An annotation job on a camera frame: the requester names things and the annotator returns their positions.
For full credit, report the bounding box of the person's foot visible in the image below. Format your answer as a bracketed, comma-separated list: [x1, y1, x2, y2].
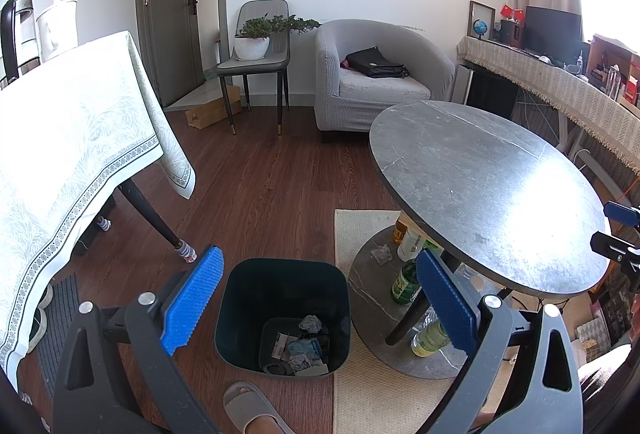
[240, 414, 282, 434]

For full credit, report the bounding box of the grey dining chair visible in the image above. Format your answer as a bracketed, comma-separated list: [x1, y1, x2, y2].
[216, 0, 292, 135]

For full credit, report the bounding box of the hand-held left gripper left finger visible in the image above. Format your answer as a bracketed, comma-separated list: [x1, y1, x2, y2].
[52, 245, 225, 434]

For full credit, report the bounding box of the flat cardboard box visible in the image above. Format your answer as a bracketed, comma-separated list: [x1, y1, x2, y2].
[185, 85, 242, 131]

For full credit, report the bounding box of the grey slipper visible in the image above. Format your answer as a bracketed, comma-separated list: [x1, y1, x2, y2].
[222, 381, 296, 434]

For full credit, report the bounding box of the white desk frame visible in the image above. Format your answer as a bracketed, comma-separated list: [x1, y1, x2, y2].
[515, 94, 621, 195]

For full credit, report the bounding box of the black computer tower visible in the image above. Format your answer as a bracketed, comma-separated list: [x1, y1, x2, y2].
[452, 62, 521, 121]

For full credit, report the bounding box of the grey armchair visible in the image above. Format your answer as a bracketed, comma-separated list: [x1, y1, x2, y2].
[314, 18, 456, 143]

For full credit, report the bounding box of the pale green patterned tablecloth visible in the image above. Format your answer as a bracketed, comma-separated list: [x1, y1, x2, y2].
[0, 30, 197, 395]

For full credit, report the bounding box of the green glass bottle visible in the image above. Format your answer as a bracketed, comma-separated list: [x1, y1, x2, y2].
[391, 259, 423, 305]

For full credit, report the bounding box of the dark trash bin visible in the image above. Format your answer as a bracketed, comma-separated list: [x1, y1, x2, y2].
[215, 258, 351, 381]

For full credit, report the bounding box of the wooden speaker box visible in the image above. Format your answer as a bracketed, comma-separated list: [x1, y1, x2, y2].
[500, 20, 526, 48]

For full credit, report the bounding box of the potted plant in white pot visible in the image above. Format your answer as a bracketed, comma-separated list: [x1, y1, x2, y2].
[233, 14, 322, 61]

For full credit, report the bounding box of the white printed carton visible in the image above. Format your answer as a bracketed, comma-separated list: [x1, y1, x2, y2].
[272, 333, 296, 360]

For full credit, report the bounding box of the black handbag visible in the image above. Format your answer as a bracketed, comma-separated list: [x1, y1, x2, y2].
[345, 46, 411, 79]

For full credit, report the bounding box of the side desk with fringed cloth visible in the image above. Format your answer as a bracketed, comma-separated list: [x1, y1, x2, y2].
[456, 35, 640, 175]

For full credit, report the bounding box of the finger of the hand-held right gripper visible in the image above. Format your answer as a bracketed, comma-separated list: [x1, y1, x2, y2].
[590, 231, 640, 275]
[602, 201, 640, 227]

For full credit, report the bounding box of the black monitor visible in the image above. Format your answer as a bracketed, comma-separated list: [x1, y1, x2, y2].
[522, 6, 583, 59]

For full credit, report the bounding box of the white plastic bottle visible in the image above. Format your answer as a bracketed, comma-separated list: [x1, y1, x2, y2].
[397, 226, 431, 262]

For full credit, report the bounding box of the wooden picture frame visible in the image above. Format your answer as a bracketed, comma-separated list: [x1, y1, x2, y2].
[466, 0, 497, 40]

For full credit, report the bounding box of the yellow oil bottle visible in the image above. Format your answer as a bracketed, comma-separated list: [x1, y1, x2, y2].
[411, 314, 453, 359]

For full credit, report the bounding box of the grey-green door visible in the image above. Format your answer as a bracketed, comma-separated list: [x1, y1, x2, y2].
[136, 0, 228, 107]

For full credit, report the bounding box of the round grey marble table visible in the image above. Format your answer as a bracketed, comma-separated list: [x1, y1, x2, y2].
[348, 101, 613, 381]

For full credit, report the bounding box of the white jug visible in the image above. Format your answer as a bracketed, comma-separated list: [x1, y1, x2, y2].
[36, 0, 79, 63]

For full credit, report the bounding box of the black kettle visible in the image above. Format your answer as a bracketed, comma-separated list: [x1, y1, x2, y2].
[0, 0, 41, 87]

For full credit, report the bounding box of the orange drink bottle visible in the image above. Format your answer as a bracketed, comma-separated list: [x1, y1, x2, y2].
[392, 214, 416, 242]

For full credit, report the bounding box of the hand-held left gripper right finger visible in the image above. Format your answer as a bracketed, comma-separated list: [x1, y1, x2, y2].
[414, 248, 585, 434]

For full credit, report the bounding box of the dark table leg striped sock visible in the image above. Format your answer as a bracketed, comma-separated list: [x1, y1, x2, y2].
[120, 179, 198, 262]

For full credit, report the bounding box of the grey ribbed door mat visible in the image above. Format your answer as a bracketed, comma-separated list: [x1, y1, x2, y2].
[32, 271, 83, 395]

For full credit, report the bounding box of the wooden desktop shelf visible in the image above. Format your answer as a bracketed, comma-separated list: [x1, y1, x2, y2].
[585, 34, 640, 107]

